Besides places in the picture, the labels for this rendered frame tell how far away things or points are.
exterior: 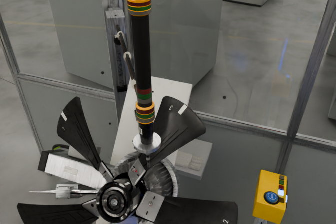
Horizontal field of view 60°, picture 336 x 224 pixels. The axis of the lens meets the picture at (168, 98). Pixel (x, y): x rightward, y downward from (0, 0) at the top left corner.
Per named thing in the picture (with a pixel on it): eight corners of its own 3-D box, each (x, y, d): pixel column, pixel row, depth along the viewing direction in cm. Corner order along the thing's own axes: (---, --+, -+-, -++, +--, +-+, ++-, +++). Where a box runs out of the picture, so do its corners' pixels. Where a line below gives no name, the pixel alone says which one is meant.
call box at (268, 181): (256, 185, 121) (261, 168, 115) (281, 192, 119) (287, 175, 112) (251, 218, 109) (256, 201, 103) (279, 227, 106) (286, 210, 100)
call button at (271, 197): (266, 193, 107) (267, 190, 106) (277, 196, 106) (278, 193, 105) (265, 201, 104) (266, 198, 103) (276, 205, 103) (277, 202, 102)
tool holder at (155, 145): (130, 132, 77) (127, 102, 72) (156, 127, 79) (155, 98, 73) (135, 156, 70) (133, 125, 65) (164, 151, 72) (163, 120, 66)
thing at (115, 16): (107, 28, 124) (105, 8, 119) (123, 26, 125) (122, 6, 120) (109, 37, 116) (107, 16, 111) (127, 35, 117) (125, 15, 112)
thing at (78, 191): (115, 195, 102) (31, 194, 111) (115, 189, 102) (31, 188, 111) (112, 196, 99) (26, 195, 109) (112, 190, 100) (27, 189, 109)
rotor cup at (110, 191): (106, 208, 99) (85, 220, 87) (115, 166, 100) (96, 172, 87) (145, 222, 95) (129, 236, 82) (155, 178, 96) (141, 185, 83)
